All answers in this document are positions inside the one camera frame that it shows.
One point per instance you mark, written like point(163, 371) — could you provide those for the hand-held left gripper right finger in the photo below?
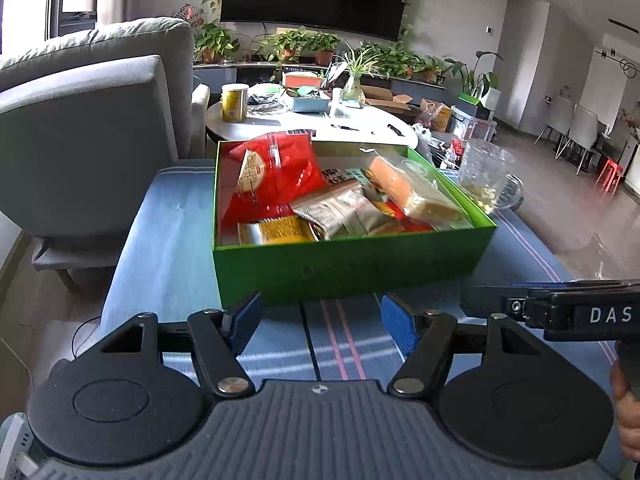
point(400, 322)

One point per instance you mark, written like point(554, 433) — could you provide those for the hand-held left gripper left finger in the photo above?
point(247, 317)

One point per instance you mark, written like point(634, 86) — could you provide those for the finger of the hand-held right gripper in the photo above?
point(560, 312)

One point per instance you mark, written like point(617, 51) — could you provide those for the green cardboard box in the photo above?
point(350, 270)

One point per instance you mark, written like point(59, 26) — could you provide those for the large red snack bag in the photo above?
point(290, 170)

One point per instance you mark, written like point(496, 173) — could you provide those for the person's right hand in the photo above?
point(625, 425)

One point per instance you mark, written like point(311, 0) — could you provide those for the red snack packet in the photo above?
point(415, 225)

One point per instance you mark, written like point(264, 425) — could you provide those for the olive snack packet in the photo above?
point(375, 222)

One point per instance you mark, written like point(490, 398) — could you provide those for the clear bread packet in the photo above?
point(420, 195)

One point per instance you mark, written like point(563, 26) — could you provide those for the silver snack packet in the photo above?
point(330, 210)

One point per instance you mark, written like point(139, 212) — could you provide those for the red stool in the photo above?
point(610, 170)

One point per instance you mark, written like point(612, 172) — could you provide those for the teal printed snack packet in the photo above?
point(345, 176)

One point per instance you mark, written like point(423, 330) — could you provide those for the clear glass pitcher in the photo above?
point(485, 170)

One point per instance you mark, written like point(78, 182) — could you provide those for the white plastic bag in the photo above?
point(422, 140)

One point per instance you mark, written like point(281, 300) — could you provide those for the white dining chair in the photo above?
point(585, 127)
point(557, 115)

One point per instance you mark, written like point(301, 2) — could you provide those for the black remote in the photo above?
point(395, 130)

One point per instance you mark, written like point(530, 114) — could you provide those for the round white coffee table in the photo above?
point(300, 125)

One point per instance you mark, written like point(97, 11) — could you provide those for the black pen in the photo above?
point(345, 127)

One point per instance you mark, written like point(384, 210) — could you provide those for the clear storage bin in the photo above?
point(475, 125)

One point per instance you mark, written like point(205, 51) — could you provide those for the yellow printed carton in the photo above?
point(437, 117)

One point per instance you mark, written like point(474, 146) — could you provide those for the yellow can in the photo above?
point(234, 105)

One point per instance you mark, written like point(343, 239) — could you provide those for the pile of dark wrappers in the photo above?
point(265, 101)

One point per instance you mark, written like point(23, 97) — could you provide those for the light blue tray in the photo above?
point(310, 105)

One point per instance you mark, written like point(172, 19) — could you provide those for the open brown cardboard box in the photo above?
point(385, 100)

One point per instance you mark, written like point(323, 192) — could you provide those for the large-leaf plant in white pot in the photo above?
point(490, 97)

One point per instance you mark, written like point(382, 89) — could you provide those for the white bottle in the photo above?
point(337, 105)

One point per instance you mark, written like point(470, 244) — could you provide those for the grey armchair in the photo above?
point(90, 150)

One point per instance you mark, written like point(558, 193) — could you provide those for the small green box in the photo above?
point(470, 99)

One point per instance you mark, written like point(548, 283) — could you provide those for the spider plant in glass vase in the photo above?
point(352, 87)

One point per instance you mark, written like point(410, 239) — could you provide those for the orange box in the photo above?
point(300, 80)

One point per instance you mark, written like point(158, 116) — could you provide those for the row of potted plants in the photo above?
point(400, 65)

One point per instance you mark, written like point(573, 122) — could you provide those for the white power strip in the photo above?
point(22, 445)

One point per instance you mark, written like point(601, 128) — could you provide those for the potted green plant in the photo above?
point(287, 42)
point(212, 42)
point(322, 47)

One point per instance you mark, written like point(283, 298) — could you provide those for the red flower bunch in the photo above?
point(190, 15)

